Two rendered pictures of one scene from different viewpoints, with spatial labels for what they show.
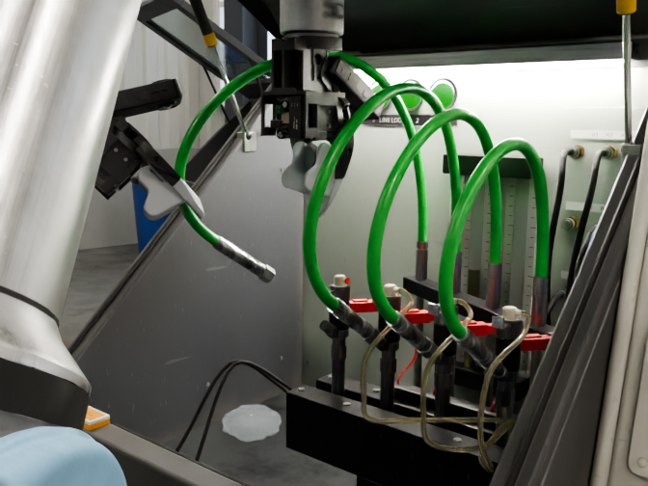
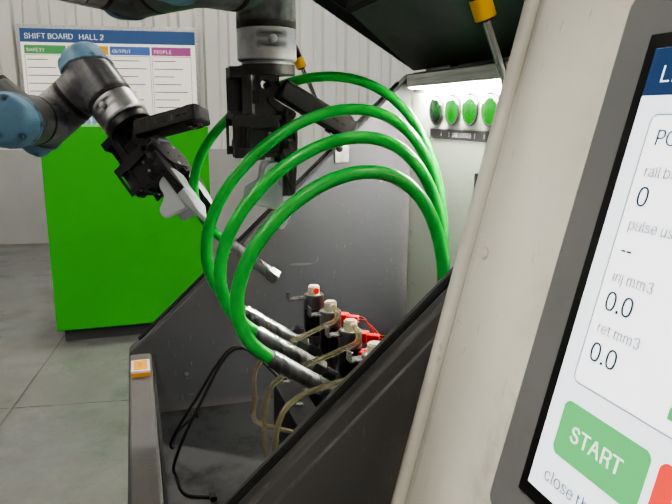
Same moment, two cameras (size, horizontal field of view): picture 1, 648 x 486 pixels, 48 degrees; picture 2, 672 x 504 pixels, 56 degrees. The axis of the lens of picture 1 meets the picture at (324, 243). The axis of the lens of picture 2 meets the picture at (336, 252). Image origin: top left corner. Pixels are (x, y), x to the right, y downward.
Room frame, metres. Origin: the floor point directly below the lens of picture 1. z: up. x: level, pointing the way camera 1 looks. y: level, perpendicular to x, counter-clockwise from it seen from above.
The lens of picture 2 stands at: (0.22, -0.52, 1.37)
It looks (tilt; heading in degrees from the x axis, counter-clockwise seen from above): 12 degrees down; 33
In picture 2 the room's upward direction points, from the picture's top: straight up
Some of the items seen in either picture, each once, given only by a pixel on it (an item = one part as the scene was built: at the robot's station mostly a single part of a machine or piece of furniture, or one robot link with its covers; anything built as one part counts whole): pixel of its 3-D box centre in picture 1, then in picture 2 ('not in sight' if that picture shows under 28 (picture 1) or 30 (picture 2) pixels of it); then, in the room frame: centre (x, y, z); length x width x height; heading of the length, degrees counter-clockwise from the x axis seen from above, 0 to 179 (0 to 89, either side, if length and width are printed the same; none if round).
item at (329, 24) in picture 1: (313, 20); (267, 48); (0.89, 0.02, 1.45); 0.08 x 0.08 x 0.05
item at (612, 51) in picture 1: (450, 60); (491, 73); (1.14, -0.19, 1.43); 0.54 x 0.03 x 0.02; 50
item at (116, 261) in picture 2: not in sight; (132, 223); (3.03, 2.93, 0.65); 0.95 x 0.86 x 1.30; 141
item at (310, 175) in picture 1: (318, 180); (269, 196); (0.87, 0.01, 1.27); 0.06 x 0.03 x 0.09; 140
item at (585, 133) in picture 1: (599, 223); not in sight; (0.98, -0.37, 1.20); 0.13 x 0.03 x 0.31; 50
